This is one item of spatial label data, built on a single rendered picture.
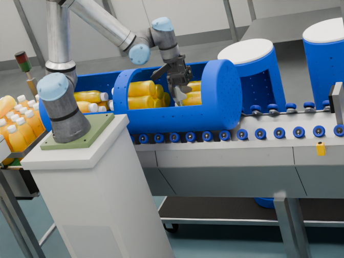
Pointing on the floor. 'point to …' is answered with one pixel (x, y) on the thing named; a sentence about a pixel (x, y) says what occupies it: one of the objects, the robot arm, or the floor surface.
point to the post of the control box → (19, 218)
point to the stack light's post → (33, 87)
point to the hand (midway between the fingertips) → (179, 101)
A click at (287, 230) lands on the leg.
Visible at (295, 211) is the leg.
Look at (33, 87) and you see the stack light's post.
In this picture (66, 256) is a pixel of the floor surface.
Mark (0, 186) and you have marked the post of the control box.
